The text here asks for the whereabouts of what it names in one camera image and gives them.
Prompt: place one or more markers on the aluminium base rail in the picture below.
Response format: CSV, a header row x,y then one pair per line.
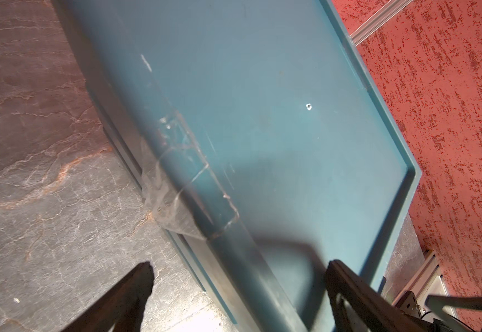
x,y
428,280

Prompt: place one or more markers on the left aluminium corner post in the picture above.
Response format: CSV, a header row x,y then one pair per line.
x,y
378,19

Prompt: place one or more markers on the clear tape on cabinet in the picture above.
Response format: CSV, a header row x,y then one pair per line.
x,y
180,187

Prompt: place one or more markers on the teal drawer cabinet box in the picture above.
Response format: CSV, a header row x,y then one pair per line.
x,y
292,124

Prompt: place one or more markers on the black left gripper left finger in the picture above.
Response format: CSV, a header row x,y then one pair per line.
x,y
122,308

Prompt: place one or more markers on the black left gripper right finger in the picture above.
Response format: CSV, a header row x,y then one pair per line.
x,y
346,287

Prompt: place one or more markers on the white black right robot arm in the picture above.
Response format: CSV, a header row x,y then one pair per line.
x,y
436,304

